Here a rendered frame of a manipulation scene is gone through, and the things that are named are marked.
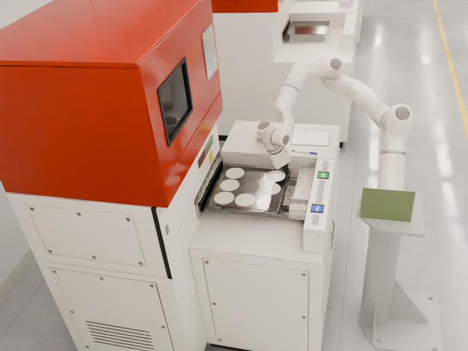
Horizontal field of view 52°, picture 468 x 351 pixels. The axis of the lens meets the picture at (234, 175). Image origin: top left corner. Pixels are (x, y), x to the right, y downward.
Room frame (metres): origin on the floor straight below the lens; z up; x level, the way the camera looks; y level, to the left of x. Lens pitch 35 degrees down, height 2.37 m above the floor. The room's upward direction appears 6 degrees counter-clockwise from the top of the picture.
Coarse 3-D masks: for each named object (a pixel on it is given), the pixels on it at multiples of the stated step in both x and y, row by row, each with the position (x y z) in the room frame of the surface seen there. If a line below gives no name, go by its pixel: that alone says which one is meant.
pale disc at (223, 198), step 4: (220, 192) 1.94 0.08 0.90; (224, 192) 1.93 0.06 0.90; (228, 192) 1.93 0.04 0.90; (216, 196) 1.91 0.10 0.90; (220, 196) 1.90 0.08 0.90; (224, 196) 1.90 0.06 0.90; (228, 196) 1.90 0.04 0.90; (232, 196) 1.89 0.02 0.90; (216, 200) 1.88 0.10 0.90; (220, 200) 1.88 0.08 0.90; (224, 200) 1.87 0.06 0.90; (228, 200) 1.87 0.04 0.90; (232, 200) 1.87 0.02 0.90
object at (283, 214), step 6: (210, 210) 1.89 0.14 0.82; (216, 210) 1.88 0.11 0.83; (222, 210) 1.87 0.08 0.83; (228, 210) 1.86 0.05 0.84; (234, 210) 1.85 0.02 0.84; (264, 216) 1.81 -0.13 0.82; (270, 216) 1.80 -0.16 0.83; (276, 216) 1.79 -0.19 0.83; (282, 216) 1.78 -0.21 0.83; (288, 216) 1.77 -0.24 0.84
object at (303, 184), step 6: (300, 174) 2.05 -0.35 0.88; (300, 180) 1.99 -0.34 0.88; (306, 180) 1.99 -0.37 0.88; (312, 180) 1.98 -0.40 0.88; (300, 186) 1.94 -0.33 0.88; (306, 186) 1.94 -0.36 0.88; (300, 192) 1.89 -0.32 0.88; (306, 192) 1.89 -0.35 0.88; (294, 204) 1.81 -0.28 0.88; (306, 204) 1.80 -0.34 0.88; (294, 216) 1.73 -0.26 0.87; (300, 216) 1.72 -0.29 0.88
